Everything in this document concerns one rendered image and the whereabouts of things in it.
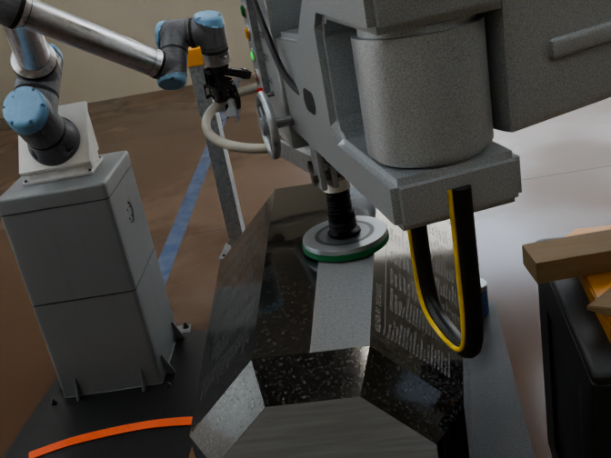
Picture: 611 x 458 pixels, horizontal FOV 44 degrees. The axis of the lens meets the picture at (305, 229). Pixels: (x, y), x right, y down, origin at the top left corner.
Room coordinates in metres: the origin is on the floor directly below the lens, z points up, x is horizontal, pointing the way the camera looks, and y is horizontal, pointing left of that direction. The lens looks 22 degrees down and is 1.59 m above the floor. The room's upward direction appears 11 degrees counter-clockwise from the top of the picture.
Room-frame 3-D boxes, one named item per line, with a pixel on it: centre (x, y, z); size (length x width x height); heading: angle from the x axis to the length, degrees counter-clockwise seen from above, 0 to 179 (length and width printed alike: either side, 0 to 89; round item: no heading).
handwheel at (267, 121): (1.61, 0.00, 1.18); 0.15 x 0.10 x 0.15; 10
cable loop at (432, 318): (1.10, -0.21, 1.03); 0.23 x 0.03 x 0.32; 10
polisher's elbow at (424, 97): (1.10, -0.21, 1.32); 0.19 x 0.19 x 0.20
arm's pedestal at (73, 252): (2.75, 0.84, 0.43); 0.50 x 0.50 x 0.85; 86
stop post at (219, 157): (3.72, 0.36, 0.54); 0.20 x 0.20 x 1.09; 80
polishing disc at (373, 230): (1.75, -0.09, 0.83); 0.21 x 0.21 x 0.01
